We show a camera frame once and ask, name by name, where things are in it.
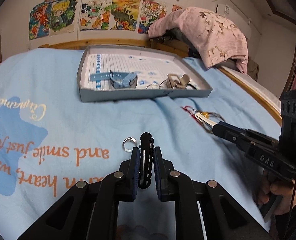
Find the olive hanging garment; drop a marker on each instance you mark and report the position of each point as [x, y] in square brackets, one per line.
[253, 69]

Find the light blue printed bedsheet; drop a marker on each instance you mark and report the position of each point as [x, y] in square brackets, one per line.
[49, 139]

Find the grey cardboard tray box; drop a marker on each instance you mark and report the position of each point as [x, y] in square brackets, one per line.
[151, 67]

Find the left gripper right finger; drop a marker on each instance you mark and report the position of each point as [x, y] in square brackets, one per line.
[162, 169]

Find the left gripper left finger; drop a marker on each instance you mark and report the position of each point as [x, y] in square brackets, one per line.
[132, 174]

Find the colourful children's drawings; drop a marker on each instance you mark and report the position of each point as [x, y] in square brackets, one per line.
[53, 17]

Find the beige hair claw clip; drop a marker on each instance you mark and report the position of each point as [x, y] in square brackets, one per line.
[177, 82]

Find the person's right hand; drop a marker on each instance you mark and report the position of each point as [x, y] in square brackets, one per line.
[278, 188]

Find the light blue smart watch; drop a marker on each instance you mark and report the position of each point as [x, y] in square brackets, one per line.
[119, 80]

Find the wooden bed frame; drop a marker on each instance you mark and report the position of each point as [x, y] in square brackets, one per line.
[263, 96]

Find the pink floral blanket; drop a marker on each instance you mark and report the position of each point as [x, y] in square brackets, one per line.
[214, 37]

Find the white air conditioner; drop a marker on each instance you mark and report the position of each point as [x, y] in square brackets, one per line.
[229, 13]

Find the brown hair tie yellow bead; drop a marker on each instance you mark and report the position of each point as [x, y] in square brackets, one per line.
[212, 116]

